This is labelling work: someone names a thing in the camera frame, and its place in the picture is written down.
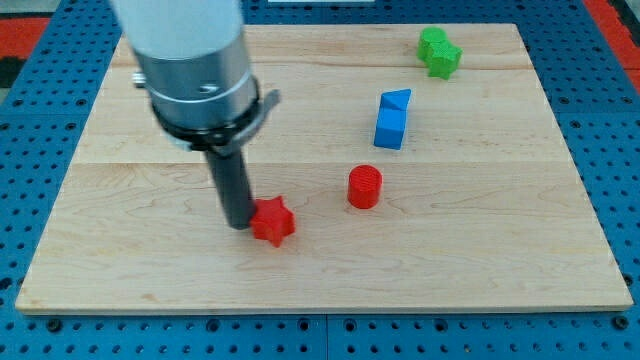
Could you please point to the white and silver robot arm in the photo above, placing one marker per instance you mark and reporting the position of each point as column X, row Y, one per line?
column 197, row 70

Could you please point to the blue triangle block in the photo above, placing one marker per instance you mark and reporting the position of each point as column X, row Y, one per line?
column 396, row 99

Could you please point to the red cylinder block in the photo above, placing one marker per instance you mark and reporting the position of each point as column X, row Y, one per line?
column 364, row 186

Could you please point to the red star block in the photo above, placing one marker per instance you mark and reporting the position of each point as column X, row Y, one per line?
column 272, row 221

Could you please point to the light wooden board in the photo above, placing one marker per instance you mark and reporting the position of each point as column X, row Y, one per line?
column 482, row 209

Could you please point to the blue cube block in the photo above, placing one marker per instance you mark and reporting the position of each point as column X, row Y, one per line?
column 390, row 128

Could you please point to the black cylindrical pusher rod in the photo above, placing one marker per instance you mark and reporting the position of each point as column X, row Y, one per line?
column 233, row 187

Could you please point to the green star block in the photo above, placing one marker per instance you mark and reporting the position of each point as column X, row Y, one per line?
column 443, row 60

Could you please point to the green cylinder block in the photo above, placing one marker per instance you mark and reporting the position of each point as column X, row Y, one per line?
column 428, row 37

